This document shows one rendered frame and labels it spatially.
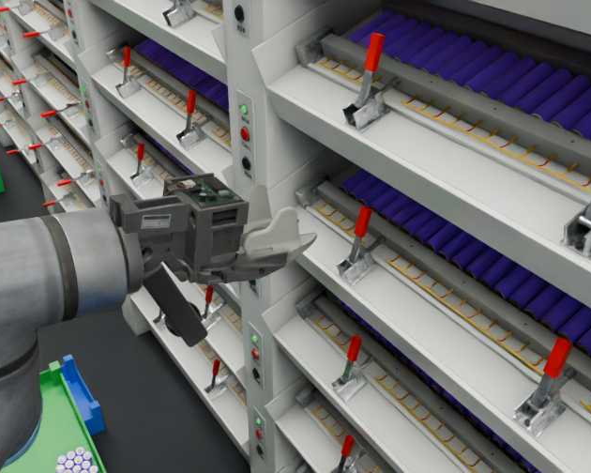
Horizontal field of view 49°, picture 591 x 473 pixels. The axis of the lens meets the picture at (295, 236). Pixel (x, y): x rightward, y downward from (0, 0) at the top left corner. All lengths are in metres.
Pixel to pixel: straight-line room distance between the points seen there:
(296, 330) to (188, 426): 0.66
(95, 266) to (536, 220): 0.35
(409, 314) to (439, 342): 0.05
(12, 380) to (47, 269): 0.10
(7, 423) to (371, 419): 0.47
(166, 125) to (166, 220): 0.61
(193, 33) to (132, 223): 0.48
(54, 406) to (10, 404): 0.99
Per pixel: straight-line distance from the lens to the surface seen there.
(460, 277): 0.73
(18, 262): 0.54
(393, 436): 0.88
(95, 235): 0.56
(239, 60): 0.85
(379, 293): 0.76
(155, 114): 1.23
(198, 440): 1.57
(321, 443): 1.11
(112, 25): 1.47
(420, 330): 0.72
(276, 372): 1.07
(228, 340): 1.28
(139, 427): 1.62
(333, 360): 0.95
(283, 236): 0.65
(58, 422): 1.58
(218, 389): 1.44
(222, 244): 0.62
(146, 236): 0.58
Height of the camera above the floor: 1.21
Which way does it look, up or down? 34 degrees down
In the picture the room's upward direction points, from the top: straight up
